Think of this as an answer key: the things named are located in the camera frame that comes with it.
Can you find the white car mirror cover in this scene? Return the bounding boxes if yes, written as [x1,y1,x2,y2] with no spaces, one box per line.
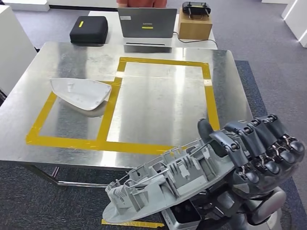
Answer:
[50,78,112,112]

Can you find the grey plastic wheel hubcap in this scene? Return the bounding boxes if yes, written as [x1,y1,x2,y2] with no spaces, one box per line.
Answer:
[102,136,237,224]

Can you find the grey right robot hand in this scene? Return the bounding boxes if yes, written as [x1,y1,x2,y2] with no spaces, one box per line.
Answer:
[197,114,305,199]

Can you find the brown cardboard box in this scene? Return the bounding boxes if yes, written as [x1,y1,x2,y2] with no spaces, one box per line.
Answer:
[178,8,213,41]

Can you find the black cable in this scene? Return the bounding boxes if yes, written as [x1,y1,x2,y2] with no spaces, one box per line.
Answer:
[172,31,218,48]

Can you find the yellow floor tape line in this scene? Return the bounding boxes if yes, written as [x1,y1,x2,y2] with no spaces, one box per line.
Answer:
[101,218,165,229]

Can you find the white cabinet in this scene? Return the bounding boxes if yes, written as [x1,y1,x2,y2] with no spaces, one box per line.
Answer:
[0,4,37,96]

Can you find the grey laptop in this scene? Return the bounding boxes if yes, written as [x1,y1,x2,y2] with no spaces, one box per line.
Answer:
[117,8,178,47]

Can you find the black zip case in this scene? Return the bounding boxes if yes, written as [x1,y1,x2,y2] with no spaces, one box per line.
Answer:
[70,16,109,45]

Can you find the black handheld controller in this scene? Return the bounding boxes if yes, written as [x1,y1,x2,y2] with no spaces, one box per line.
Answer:
[182,1,212,17]

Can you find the steel workbench table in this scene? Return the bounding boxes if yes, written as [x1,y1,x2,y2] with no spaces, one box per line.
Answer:
[0,41,253,191]

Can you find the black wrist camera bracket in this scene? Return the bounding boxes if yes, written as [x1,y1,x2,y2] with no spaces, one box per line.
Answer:
[191,184,243,230]

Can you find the white table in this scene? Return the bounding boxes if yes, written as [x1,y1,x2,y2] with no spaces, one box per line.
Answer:
[88,10,218,50]

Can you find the person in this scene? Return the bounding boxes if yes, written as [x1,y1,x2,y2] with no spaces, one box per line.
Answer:
[116,0,168,9]

